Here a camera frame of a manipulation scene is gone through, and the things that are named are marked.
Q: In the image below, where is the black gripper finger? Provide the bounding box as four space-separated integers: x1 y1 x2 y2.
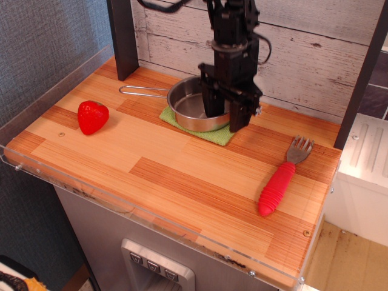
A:
201 77 229 118
229 101 252 133

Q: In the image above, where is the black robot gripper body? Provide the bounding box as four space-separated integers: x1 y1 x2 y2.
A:
199 45 263 115

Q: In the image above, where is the stainless steel pan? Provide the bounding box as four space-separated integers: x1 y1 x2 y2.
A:
118 75 232 133

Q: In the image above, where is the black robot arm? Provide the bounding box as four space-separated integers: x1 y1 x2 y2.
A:
199 1 263 132

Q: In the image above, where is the green towel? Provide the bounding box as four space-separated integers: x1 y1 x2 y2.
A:
159 107 234 146

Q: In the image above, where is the red toy strawberry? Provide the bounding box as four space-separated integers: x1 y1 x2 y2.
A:
78 101 110 135

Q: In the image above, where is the white toy sink unit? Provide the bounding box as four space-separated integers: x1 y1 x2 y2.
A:
324 114 387 246

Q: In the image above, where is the grey toy fridge cabinet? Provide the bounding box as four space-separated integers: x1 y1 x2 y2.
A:
55 187 274 290

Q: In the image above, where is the silver dispenser panel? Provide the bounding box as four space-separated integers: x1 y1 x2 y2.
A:
121 238 196 290

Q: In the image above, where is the clear acrylic guard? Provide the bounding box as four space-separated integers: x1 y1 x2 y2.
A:
1 45 341 290

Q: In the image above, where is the black orange object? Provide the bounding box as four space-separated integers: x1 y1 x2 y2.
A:
1 272 47 291

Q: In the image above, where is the red handled toy fork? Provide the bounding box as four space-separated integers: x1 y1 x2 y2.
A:
258 136 315 216

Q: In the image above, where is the dark right frame post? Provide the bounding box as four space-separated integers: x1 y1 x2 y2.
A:
333 0 387 150

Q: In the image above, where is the dark frame post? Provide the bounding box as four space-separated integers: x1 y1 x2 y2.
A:
107 0 139 81
333 0 387 150

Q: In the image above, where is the dark left frame post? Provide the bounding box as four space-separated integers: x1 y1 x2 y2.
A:
107 0 139 81

